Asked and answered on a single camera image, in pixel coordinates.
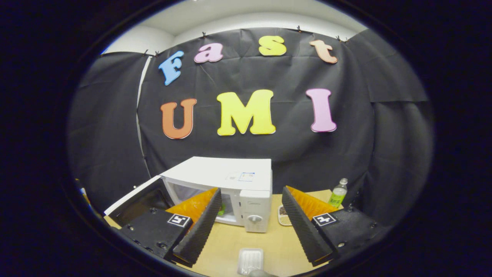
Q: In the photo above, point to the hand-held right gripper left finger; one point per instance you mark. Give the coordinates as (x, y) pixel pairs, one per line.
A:
(200, 231)

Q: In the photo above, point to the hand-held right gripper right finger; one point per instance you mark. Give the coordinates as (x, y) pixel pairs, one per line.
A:
(303, 231)

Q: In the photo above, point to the white microwave oven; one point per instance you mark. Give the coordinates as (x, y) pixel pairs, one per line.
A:
(215, 171)

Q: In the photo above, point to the divided white snack dish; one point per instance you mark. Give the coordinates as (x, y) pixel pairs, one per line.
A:
(283, 217)

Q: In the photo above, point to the green label drink bottle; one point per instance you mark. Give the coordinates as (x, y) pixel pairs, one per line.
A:
(338, 196)

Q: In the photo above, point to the white plastic tray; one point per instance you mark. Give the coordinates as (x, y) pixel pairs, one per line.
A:
(250, 259)

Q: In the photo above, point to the black backdrop cloth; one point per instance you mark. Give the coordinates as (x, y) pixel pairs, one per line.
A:
(288, 154)

